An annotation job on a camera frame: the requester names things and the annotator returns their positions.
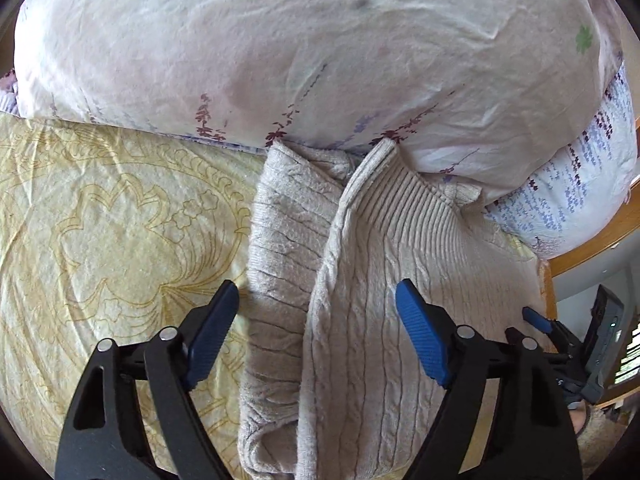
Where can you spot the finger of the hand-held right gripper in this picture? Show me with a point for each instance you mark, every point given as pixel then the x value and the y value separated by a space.
pixel 536 317

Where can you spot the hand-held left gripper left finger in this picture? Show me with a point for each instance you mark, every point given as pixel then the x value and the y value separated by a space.
pixel 210 332

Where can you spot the window with blinds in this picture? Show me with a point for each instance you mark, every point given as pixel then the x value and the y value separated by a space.
pixel 629 350

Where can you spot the yellow patterned bed sheet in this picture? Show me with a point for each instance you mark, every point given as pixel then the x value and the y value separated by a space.
pixel 100 235

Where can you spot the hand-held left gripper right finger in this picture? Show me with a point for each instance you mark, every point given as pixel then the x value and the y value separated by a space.
pixel 425 335

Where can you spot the white floral pillow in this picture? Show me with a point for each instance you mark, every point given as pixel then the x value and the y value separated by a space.
pixel 300 60

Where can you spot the wooden bed frame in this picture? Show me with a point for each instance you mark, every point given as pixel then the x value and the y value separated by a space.
pixel 590 242

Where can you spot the white pillow with blue print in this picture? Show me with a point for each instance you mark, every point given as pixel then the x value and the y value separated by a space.
pixel 575 185

